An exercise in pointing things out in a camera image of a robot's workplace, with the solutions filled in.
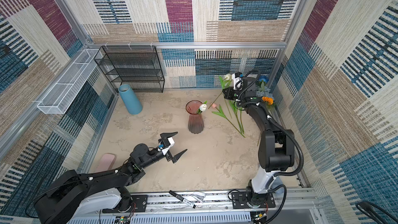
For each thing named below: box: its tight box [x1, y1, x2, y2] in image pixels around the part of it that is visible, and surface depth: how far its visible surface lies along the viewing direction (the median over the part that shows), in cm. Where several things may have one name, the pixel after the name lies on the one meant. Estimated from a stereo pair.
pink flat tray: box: [94, 152, 117, 173], surface depth 87 cm
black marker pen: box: [168, 190, 196, 209], surface depth 76 cm
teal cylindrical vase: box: [118, 84, 144, 115], surface depth 99 cm
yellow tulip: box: [229, 100, 245, 135], surface depth 107 cm
